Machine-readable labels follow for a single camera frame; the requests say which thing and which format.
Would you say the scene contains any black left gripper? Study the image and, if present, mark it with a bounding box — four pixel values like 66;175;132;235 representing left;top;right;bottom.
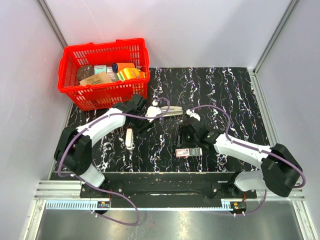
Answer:
129;109;156;139

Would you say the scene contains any staple box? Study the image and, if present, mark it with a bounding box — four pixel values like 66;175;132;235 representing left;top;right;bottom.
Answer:
175;147;203;158

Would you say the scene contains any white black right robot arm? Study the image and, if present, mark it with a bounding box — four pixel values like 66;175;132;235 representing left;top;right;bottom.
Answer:
177;117;303;198

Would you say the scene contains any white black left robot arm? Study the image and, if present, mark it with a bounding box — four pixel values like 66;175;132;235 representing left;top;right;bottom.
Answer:
53;94;149;198

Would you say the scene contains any yellow green snack pack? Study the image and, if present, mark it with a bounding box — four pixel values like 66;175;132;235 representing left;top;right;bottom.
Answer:
115;67;146;82

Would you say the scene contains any brown cardboard box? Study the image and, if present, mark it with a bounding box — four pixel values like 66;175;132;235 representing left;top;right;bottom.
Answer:
79;71;113;86

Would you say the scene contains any orange cylinder can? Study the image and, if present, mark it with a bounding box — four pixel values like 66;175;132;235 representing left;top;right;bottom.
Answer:
112;62;136;73

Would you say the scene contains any red plastic basket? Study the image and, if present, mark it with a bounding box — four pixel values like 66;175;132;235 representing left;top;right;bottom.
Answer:
57;38;150;111

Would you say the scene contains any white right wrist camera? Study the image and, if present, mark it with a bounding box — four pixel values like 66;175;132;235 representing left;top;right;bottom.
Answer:
186;109;201;121

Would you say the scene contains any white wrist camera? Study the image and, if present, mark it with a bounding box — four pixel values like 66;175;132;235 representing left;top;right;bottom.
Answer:
145;100;162;123
186;109;201;121

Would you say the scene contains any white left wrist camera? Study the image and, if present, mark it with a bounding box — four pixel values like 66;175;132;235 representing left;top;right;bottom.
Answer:
145;100;162;123

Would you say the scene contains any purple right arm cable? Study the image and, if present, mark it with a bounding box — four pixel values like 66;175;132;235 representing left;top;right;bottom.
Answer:
186;104;307;216

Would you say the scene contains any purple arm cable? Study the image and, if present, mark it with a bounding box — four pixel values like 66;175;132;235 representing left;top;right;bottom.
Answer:
57;97;171;225
186;104;307;216

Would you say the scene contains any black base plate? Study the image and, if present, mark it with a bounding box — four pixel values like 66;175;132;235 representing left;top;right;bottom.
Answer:
79;172;258;201

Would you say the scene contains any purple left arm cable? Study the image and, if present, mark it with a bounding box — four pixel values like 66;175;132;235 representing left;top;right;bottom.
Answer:
57;97;171;225

